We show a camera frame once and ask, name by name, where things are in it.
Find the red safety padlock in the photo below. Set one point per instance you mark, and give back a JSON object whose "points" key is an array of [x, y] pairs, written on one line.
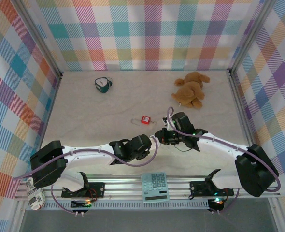
{"points": [[145, 119]]}

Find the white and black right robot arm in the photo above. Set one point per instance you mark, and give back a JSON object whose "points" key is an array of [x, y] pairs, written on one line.
{"points": [[219, 147]]}

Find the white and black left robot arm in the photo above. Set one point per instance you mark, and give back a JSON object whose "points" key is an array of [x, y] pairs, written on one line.
{"points": [[89, 155]]}

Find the brown teddy bear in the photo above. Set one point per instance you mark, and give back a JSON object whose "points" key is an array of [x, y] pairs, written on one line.
{"points": [[190, 91]]}

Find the grey calculator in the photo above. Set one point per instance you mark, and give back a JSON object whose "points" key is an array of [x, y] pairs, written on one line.
{"points": [[154, 186]]}

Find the small circuit board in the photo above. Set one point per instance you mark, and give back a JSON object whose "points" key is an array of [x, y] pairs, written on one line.
{"points": [[216, 204], [82, 204]]}

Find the white cylinder with printed labels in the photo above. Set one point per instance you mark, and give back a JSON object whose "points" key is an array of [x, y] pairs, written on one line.
{"points": [[36, 199]]}

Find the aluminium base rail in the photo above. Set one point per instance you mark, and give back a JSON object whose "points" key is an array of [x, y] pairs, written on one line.
{"points": [[123, 188]]}

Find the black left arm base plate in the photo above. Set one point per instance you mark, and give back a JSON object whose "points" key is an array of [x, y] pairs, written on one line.
{"points": [[99, 189]]}

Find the aluminium side rail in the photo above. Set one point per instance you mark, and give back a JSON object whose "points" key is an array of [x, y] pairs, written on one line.
{"points": [[244, 120]]}

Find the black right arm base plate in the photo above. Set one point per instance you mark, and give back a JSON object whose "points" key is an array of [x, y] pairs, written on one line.
{"points": [[198, 187]]}

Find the aluminium frame post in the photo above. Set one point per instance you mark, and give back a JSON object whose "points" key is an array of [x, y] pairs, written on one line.
{"points": [[38, 36], [251, 36]]}

